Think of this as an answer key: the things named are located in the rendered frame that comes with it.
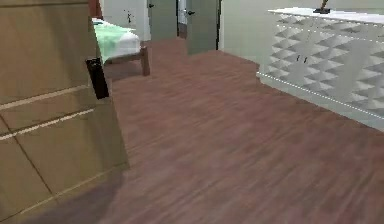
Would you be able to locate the grey room door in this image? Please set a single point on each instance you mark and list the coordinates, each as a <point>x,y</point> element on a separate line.
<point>202,28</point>
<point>162,20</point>

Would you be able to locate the bed with green blanket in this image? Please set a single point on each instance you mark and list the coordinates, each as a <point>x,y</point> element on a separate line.
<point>116,41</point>

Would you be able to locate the white faceted sideboard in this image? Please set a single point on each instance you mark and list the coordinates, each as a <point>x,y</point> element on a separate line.
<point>326,63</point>

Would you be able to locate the tan wooden cabinet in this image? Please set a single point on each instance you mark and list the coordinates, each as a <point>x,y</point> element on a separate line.
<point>46,110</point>

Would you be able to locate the dark ornament on black base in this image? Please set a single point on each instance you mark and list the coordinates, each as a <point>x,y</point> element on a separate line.
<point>322,8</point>

